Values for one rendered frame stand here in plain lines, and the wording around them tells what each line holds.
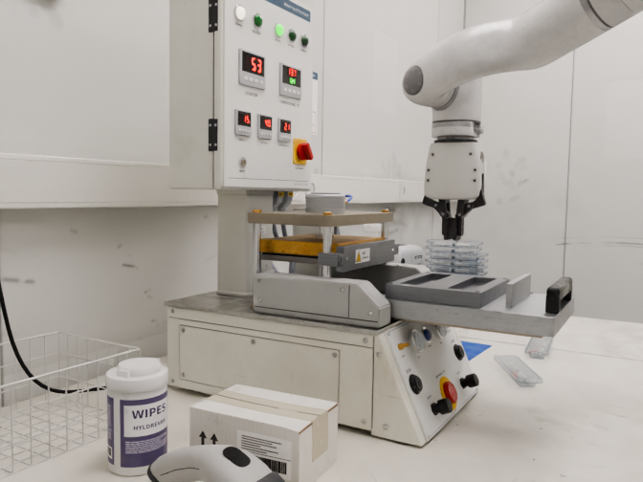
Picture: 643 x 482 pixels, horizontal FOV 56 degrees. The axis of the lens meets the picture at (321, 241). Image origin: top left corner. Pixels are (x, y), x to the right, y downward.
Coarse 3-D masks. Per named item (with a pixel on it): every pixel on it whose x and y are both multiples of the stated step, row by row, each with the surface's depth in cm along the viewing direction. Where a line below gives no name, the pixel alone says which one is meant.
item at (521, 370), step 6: (504, 360) 140; (510, 360) 140; (516, 360) 140; (510, 366) 134; (516, 366) 134; (522, 366) 134; (528, 366) 134; (516, 372) 130; (522, 372) 130; (528, 372) 130; (534, 372) 130; (522, 378) 126; (528, 378) 126; (534, 378) 126; (540, 378) 126
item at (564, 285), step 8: (560, 280) 101; (568, 280) 102; (552, 288) 93; (560, 288) 94; (568, 288) 101; (552, 296) 93; (560, 296) 93; (568, 296) 105; (552, 304) 93; (552, 312) 93
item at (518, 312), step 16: (512, 288) 96; (528, 288) 108; (400, 304) 102; (416, 304) 100; (432, 304) 99; (496, 304) 100; (512, 304) 96; (528, 304) 100; (544, 304) 101; (560, 304) 101; (416, 320) 103; (432, 320) 99; (448, 320) 98; (464, 320) 97; (480, 320) 95; (496, 320) 94; (512, 320) 93; (528, 320) 92; (544, 320) 90; (560, 320) 95; (528, 336) 94; (544, 336) 91
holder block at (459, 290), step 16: (400, 288) 103; (416, 288) 101; (432, 288) 100; (448, 288) 100; (464, 288) 109; (480, 288) 101; (496, 288) 104; (448, 304) 99; (464, 304) 97; (480, 304) 96
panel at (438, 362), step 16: (400, 336) 103; (432, 336) 114; (448, 336) 121; (400, 352) 101; (432, 352) 112; (448, 352) 117; (400, 368) 99; (416, 368) 103; (432, 368) 109; (448, 368) 114; (464, 368) 121; (432, 384) 106; (416, 400) 99; (432, 400) 104; (464, 400) 115; (416, 416) 97; (432, 416) 102; (448, 416) 106; (432, 432) 99
